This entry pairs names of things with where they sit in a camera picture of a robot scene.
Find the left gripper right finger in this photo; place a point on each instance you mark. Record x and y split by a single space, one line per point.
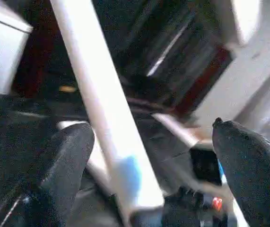
253 177

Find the white glass-door cabinet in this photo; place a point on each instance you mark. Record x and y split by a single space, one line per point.
2 52

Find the black mat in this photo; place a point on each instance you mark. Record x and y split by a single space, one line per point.
11 123

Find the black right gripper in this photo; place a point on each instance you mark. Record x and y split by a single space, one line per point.
191 210

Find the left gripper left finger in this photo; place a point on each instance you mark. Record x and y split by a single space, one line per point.
66 165

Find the white plastic table leg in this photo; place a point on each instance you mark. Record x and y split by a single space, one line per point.
106 106

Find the black speaker with gold label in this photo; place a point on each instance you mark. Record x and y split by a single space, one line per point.
45 71

